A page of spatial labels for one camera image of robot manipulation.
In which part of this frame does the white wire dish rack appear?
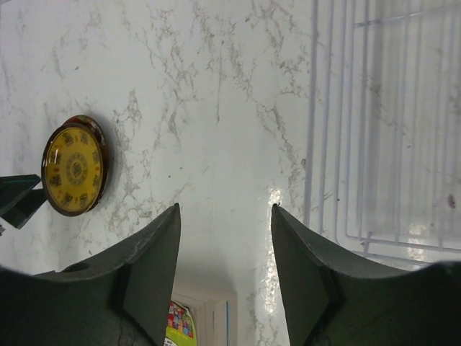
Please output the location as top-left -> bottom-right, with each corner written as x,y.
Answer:
303,1 -> 460,270

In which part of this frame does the red floral plate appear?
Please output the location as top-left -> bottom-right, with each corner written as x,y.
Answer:
64,115 -> 111,209

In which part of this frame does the yellow patterned plate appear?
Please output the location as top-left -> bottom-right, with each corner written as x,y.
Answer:
41,122 -> 108,217

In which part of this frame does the green boxed book stack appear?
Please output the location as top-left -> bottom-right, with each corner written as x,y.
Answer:
164,284 -> 239,346

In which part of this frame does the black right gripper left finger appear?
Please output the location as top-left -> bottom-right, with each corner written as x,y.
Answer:
1,205 -> 180,345

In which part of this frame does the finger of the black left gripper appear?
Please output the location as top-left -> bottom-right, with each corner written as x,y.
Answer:
5,189 -> 46,229
1,174 -> 40,216

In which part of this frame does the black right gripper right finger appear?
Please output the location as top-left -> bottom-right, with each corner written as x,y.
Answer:
271,205 -> 460,345

